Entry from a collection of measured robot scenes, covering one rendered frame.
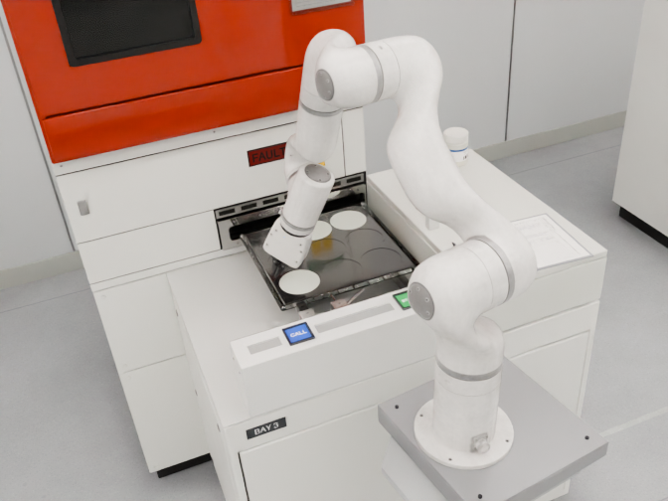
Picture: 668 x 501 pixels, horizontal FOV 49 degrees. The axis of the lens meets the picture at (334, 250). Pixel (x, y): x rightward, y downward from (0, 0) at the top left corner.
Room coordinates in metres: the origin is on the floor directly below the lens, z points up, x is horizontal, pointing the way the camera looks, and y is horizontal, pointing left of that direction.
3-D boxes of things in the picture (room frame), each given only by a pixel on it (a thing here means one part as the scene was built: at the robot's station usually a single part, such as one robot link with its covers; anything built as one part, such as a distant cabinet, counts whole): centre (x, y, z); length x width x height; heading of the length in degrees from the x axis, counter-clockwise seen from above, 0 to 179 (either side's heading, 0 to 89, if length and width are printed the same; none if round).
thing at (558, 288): (1.63, -0.38, 0.89); 0.62 x 0.35 x 0.14; 19
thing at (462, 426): (0.98, -0.22, 0.96); 0.19 x 0.19 x 0.18
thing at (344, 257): (1.60, 0.02, 0.90); 0.34 x 0.34 x 0.01; 19
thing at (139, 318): (2.07, 0.39, 0.41); 0.82 x 0.71 x 0.82; 109
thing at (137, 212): (1.75, 0.28, 1.02); 0.82 x 0.03 x 0.40; 109
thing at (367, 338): (1.23, -0.04, 0.89); 0.55 x 0.09 x 0.14; 109
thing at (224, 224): (1.79, 0.10, 0.89); 0.44 x 0.02 x 0.10; 109
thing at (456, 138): (1.90, -0.37, 1.01); 0.07 x 0.07 x 0.10
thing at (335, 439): (1.53, -0.09, 0.41); 0.97 x 0.64 x 0.82; 109
